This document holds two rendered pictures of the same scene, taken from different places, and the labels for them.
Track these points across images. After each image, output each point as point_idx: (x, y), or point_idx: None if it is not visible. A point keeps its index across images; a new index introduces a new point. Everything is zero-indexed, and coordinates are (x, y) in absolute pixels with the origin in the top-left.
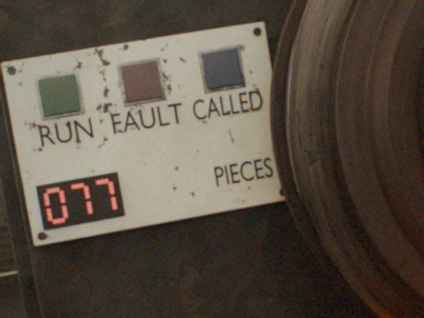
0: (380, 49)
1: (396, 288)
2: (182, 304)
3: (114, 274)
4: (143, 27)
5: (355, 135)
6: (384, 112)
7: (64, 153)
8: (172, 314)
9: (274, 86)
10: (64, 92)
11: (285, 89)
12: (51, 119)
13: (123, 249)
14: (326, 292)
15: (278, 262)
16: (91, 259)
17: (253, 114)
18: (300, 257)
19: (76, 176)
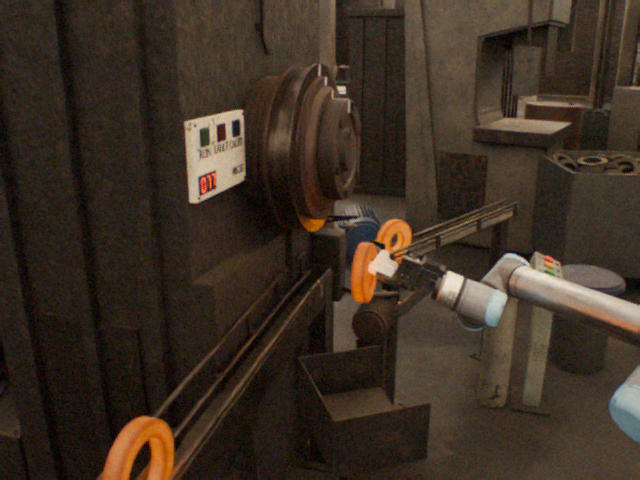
0: (309, 130)
1: (300, 206)
2: (218, 225)
3: (205, 214)
4: (214, 108)
5: (303, 157)
6: (312, 150)
7: (204, 162)
8: (216, 229)
9: (266, 138)
10: (207, 136)
11: (271, 139)
12: (202, 147)
13: (207, 203)
14: (244, 216)
15: (236, 205)
16: (200, 208)
17: (240, 146)
18: (240, 203)
19: (206, 172)
